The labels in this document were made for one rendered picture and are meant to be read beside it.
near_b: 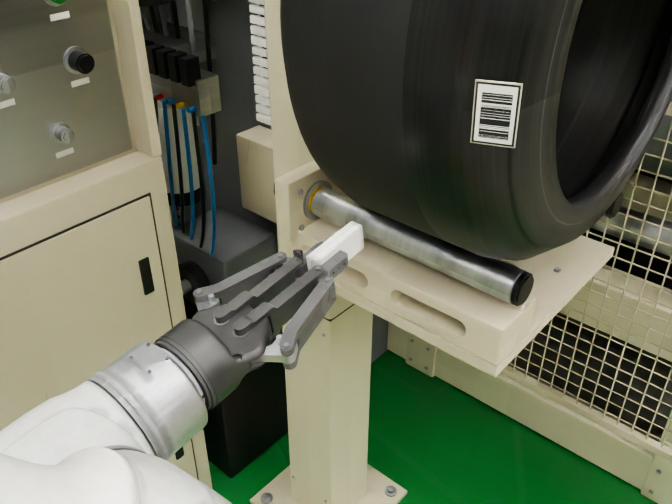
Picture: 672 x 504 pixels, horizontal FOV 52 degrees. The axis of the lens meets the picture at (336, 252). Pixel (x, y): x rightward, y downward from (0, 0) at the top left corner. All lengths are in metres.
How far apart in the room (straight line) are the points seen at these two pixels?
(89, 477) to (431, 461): 1.49
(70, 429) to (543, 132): 0.48
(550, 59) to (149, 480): 0.47
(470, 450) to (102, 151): 1.19
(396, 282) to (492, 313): 0.14
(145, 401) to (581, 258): 0.77
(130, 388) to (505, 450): 1.44
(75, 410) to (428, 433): 1.44
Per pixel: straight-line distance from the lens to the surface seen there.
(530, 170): 0.70
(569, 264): 1.12
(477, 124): 0.63
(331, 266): 0.66
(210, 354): 0.57
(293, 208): 1.00
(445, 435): 1.90
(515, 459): 1.88
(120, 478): 0.40
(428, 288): 0.91
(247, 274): 0.66
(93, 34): 1.15
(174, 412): 0.55
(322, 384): 1.36
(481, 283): 0.87
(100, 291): 1.23
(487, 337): 0.88
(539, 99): 0.66
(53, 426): 0.53
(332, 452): 1.49
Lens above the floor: 1.40
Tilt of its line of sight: 33 degrees down
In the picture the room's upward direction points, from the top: straight up
